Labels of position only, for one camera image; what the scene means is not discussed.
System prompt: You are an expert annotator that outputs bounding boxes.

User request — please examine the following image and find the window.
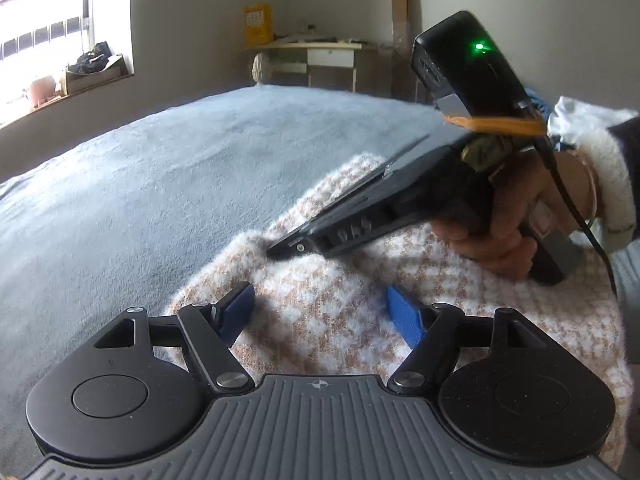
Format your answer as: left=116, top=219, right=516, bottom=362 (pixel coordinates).
left=0, top=0, right=133, bottom=126

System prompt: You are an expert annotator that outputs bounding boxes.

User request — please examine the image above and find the white garment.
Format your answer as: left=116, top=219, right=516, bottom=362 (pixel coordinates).
left=547, top=95, right=631, bottom=153

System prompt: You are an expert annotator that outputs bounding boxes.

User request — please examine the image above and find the person's right hand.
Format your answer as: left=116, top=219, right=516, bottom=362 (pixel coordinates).
left=431, top=152, right=598, bottom=281

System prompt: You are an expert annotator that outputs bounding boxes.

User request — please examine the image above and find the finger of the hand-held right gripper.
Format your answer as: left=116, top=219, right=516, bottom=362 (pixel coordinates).
left=266, top=217, right=331, bottom=261

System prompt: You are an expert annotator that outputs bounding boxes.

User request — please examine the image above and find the white wooden desk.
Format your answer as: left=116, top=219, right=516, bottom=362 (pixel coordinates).
left=244, top=35, right=391, bottom=95

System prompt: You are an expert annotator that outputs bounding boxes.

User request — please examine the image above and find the woven beige basket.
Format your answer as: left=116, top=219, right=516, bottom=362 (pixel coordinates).
left=251, top=52, right=271, bottom=85

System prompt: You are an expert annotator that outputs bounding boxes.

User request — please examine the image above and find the person's right forearm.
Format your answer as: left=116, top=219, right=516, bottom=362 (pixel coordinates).
left=582, top=115, right=640, bottom=251

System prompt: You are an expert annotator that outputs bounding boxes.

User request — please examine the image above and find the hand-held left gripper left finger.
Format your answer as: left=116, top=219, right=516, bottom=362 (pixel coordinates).
left=94, top=281, right=257, bottom=395

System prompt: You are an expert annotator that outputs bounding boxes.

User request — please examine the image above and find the dark cloth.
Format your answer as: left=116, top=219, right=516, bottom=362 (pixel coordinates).
left=67, top=41, right=113, bottom=73

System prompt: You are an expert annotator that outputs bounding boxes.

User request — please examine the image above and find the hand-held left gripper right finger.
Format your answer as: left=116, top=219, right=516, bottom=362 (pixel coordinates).
left=386, top=285, right=548, bottom=395

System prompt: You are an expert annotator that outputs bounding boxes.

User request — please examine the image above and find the cardboard box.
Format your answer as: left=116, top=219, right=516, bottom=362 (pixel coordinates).
left=60, top=52, right=126, bottom=95

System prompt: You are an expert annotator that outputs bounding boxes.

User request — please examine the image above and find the grey fleece blanket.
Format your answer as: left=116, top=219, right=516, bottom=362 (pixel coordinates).
left=0, top=84, right=466, bottom=466

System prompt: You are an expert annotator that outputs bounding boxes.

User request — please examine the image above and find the beige white houndstooth cardigan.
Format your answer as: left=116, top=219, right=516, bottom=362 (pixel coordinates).
left=165, top=152, right=633, bottom=480

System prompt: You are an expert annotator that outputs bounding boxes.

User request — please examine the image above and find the pink pot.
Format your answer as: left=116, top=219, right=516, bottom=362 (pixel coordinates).
left=25, top=75, right=58, bottom=110

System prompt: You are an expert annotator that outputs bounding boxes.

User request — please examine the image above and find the black cable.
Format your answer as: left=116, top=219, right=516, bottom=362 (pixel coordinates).
left=515, top=100, right=621, bottom=296

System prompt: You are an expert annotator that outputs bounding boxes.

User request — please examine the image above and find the wooden plank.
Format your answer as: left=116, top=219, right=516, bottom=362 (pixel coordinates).
left=389, top=0, right=411, bottom=101

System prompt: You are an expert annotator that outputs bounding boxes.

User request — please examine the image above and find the yellow box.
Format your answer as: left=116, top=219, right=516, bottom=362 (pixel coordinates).
left=243, top=4, right=273, bottom=45

